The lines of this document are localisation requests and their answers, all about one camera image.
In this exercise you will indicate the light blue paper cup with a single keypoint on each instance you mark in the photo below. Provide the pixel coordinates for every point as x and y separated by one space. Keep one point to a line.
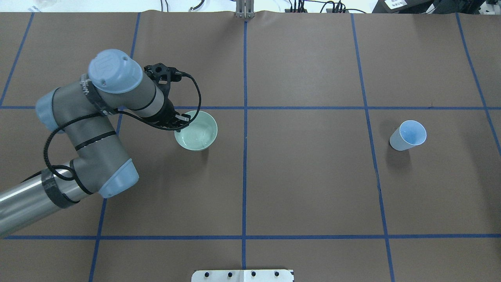
409 134

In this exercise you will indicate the light green bowl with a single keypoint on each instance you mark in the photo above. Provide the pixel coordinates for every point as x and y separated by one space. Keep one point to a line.
199 134

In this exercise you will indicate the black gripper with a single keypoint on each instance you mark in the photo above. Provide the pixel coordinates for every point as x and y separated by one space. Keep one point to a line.
168 111

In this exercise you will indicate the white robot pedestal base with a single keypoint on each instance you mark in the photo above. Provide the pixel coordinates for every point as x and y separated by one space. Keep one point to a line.
242 275

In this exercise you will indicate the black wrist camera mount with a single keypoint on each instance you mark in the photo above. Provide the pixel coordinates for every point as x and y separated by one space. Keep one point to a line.
163 76

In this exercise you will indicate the aluminium frame post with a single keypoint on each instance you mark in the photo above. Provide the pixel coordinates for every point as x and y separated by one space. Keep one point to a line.
245 9

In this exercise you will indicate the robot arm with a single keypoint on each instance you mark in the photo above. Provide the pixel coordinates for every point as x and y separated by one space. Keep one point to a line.
83 154

